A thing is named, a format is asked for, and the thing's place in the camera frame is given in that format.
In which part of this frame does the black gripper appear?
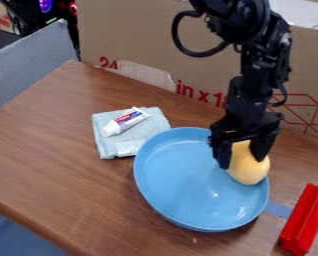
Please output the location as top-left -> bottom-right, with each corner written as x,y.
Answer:
210,76 -> 286,169

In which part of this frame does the yellow ball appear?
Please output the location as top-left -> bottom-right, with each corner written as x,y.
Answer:
227,140 -> 270,185

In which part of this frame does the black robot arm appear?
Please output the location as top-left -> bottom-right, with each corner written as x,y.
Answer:
190,0 -> 293,169

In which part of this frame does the blue plate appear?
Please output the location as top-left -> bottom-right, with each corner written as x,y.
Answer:
134,127 -> 270,232

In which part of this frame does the blue tape strip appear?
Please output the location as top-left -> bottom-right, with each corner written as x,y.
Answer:
265,201 -> 293,219

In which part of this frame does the white toothpaste tube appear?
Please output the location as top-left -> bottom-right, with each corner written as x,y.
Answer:
102,107 -> 150,138

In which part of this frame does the light blue folded cloth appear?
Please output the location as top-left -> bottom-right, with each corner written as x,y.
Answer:
91,107 -> 171,159

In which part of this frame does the red plastic block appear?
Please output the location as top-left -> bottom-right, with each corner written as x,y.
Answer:
279,183 -> 318,256

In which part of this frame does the brown cardboard box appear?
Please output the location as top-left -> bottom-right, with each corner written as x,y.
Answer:
76,0 -> 318,137

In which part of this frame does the black machine with lights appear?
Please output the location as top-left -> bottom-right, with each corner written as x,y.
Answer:
0,0 -> 80,55

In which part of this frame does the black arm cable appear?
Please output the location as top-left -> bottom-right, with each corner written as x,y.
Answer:
171,9 -> 232,58

